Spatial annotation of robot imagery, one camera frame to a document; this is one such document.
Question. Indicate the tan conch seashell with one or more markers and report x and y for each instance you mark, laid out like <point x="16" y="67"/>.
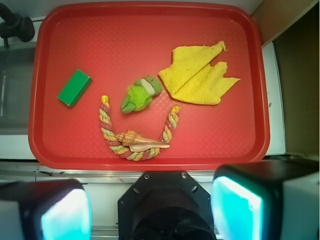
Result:
<point x="138" y="143"/>

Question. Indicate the steel sink basin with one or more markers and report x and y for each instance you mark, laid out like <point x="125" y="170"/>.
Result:
<point x="16" y="73"/>

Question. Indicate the yellow terry cloth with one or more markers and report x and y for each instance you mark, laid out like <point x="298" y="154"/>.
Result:
<point x="192" y="79"/>

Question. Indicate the red plastic tray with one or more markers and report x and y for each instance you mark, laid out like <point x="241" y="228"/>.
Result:
<point x="117" y="43"/>

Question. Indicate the multicolour twisted rope toy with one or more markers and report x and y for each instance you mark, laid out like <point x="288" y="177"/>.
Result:
<point x="123" y="151"/>

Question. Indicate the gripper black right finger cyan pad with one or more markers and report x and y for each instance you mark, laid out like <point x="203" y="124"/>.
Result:
<point x="267" y="200"/>

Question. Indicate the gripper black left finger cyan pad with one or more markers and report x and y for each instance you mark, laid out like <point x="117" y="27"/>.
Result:
<point x="45" y="210"/>

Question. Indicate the green rectangular block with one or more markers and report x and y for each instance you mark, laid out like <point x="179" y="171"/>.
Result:
<point x="74" y="88"/>

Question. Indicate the green plush frog toy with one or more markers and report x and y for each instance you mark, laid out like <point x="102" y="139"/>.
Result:
<point x="140" y="94"/>

